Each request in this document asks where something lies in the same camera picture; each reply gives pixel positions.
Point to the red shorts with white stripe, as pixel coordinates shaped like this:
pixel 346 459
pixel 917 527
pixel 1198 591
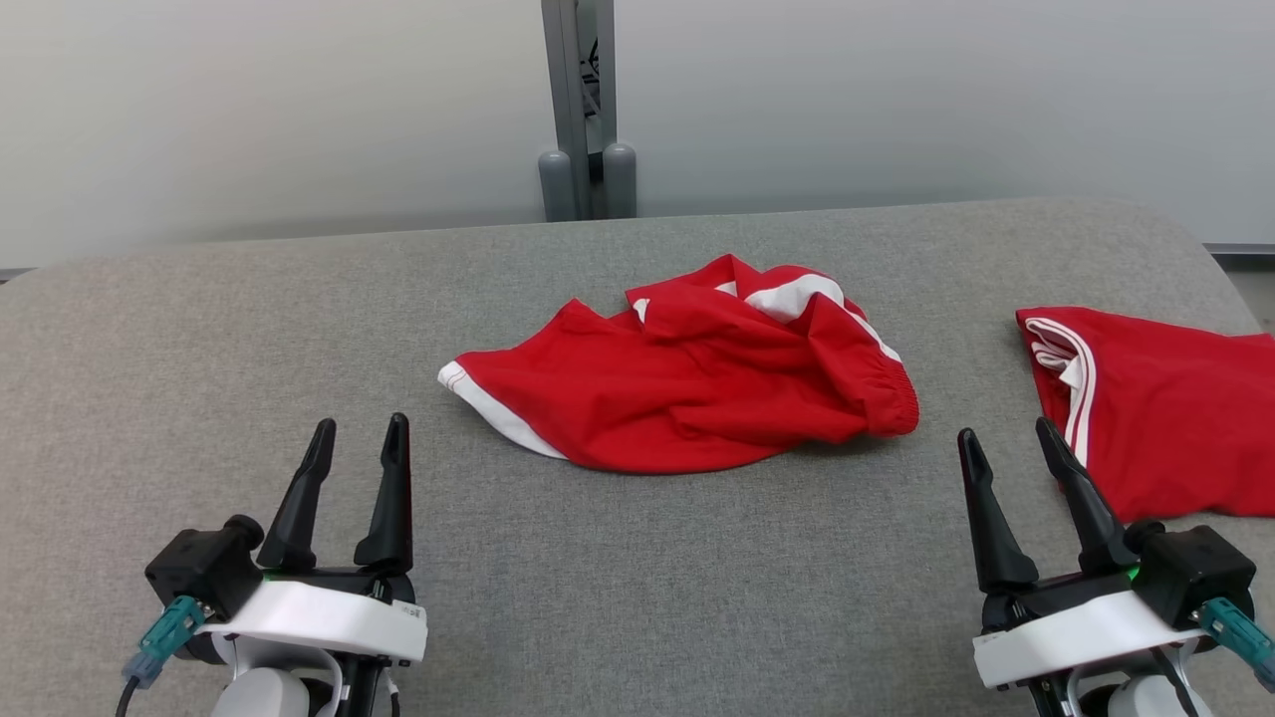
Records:
pixel 677 388

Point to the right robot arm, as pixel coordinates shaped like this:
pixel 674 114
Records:
pixel 1146 702

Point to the grey cylindrical post foot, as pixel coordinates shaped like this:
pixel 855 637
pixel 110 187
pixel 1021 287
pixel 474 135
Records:
pixel 556 189
pixel 620 184

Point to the red white basketball jersey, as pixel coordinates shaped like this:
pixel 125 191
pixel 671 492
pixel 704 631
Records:
pixel 1175 418

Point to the teal right camera connector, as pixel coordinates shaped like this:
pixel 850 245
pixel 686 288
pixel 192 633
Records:
pixel 1240 637

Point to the teal camera connector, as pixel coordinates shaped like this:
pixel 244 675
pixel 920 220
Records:
pixel 1240 637
pixel 167 637

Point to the grey metal partition post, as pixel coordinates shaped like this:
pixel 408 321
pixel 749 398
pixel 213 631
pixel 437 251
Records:
pixel 578 90

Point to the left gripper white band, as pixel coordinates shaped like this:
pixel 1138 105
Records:
pixel 319 622

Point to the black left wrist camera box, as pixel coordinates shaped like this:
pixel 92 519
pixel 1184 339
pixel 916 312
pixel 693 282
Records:
pixel 199 573

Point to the teal left camera connector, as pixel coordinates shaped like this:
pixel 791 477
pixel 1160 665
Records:
pixel 167 637

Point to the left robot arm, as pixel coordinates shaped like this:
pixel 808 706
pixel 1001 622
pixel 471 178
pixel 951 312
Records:
pixel 264 697

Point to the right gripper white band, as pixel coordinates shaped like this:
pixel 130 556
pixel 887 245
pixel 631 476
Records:
pixel 1076 637

